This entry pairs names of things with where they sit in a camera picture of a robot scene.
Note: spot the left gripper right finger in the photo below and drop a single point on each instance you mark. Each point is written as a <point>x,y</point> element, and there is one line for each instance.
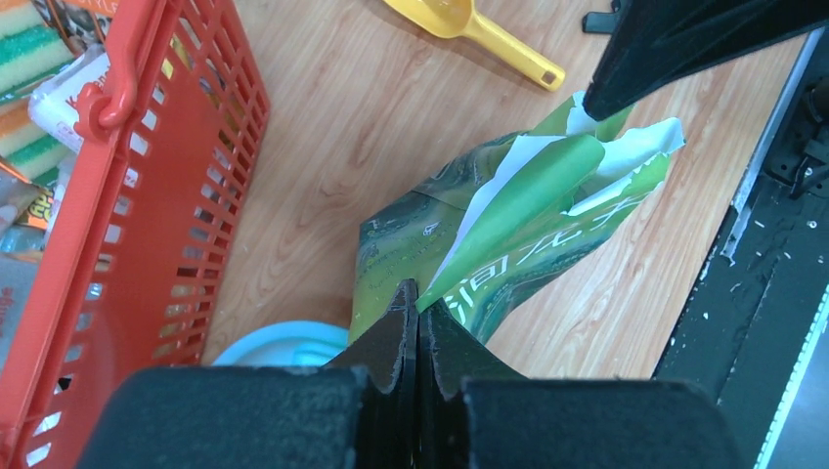
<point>448,356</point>

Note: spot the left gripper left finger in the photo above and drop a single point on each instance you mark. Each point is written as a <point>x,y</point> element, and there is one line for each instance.
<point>386,354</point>

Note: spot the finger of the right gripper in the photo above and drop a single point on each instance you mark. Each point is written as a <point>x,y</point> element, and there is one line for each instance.
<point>656,43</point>

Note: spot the green litter bag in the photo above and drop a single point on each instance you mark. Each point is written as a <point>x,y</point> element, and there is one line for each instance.
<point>497,224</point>

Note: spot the yellow plastic scoop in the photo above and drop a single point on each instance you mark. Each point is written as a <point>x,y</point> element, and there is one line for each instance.
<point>449,19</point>

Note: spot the teal plastic litter box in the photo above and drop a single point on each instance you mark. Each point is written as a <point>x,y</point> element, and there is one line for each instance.
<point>288,343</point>

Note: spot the red plastic shopping basket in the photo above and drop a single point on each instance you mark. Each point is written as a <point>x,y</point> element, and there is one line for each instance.
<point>130,274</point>

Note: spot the white pink sponge pack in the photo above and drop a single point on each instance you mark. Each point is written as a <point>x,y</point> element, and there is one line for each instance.
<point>53,105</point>

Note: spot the orange green sponge pack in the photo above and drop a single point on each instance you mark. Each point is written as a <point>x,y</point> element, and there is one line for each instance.
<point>31,53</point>

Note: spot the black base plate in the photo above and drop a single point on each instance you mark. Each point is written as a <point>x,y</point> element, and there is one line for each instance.
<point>753,334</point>

